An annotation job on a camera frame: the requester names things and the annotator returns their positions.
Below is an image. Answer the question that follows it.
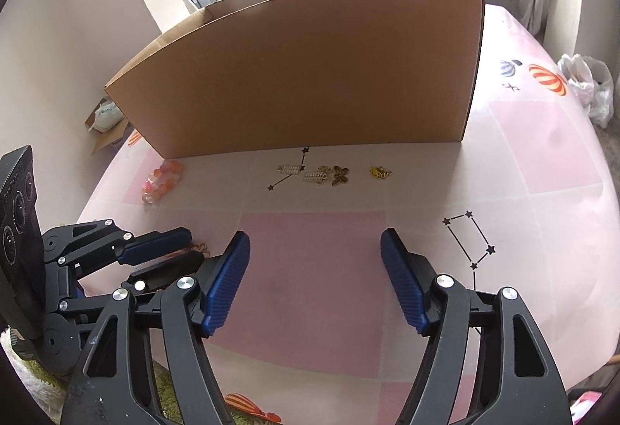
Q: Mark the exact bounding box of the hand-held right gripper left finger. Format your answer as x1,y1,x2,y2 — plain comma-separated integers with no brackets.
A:
60,231,251,425

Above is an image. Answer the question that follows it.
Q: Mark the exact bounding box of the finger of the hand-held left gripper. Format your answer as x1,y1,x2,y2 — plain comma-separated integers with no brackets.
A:
41,220,191,278
60,251,207,314

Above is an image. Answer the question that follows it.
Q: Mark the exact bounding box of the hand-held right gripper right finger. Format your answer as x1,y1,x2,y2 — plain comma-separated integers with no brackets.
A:
380,227,575,425

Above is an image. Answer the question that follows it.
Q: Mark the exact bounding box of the orange pink bead bracelet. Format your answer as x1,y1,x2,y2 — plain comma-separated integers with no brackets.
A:
141,160,185,206

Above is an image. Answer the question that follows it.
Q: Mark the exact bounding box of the large brown cardboard box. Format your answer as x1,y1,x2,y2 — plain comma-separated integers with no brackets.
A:
104,0,486,160

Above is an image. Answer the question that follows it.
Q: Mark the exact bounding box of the pink printed table cover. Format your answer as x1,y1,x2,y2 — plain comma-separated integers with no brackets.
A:
77,3,620,425

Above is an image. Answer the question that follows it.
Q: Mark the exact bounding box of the small cluttered cardboard box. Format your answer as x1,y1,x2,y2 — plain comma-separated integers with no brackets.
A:
84,98,134,157

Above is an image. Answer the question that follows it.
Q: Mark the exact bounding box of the pink cartoon print cloth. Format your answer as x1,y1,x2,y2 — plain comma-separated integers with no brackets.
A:
574,390,604,425

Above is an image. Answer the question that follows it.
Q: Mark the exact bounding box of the white plastic bag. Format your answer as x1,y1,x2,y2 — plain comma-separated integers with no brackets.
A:
557,54,615,129

